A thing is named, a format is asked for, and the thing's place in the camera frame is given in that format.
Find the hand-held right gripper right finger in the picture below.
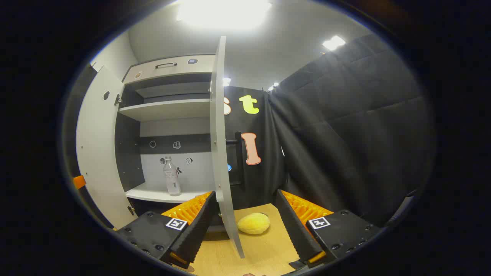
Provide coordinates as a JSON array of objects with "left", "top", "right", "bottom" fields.
[{"left": 275, "top": 189, "right": 384, "bottom": 269}]

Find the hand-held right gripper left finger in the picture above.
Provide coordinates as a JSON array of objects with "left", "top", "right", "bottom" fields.
[{"left": 115, "top": 191, "right": 219, "bottom": 269}]

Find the grey cabinet door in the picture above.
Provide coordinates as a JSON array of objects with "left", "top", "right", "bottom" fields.
[
  {"left": 76, "top": 65, "right": 138, "bottom": 230},
  {"left": 209, "top": 36, "right": 246, "bottom": 259}
]

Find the clear plastic bottle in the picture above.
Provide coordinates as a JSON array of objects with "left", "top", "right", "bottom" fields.
[{"left": 163, "top": 156, "right": 182, "bottom": 197}]

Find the grey cabinet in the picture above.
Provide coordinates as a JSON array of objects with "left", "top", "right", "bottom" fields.
[{"left": 115, "top": 54, "right": 231, "bottom": 219}]

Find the grey cabinet drawer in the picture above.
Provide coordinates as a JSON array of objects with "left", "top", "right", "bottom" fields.
[{"left": 123, "top": 54, "right": 216, "bottom": 85}]

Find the yellow plush toy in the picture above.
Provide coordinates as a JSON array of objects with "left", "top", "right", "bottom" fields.
[{"left": 237, "top": 213, "right": 270, "bottom": 235}]

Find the black backdrop cloth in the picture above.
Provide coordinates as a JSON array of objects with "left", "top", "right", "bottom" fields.
[{"left": 61, "top": 34, "right": 436, "bottom": 230}]

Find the large ceiling light panel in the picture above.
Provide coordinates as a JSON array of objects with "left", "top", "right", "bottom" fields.
[{"left": 176, "top": 0, "right": 273, "bottom": 30}]

